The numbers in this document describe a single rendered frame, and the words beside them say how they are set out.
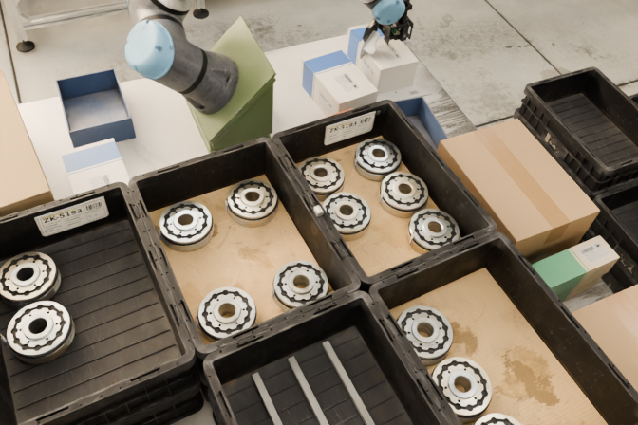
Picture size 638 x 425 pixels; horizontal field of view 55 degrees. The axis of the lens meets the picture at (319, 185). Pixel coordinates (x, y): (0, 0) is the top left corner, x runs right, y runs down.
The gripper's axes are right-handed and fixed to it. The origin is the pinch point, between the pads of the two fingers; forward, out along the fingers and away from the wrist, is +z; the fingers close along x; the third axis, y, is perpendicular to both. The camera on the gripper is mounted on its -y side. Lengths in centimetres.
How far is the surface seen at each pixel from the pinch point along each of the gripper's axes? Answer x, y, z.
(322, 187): -41, 47, -10
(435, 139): -0.3, 32.5, 4.3
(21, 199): -97, 33, -14
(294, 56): -21.1, -13.2, 6.4
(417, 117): 0.4, 22.3, 5.7
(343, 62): -14.2, 3.6, -2.7
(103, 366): -91, 68, -7
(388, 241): -33, 63, -7
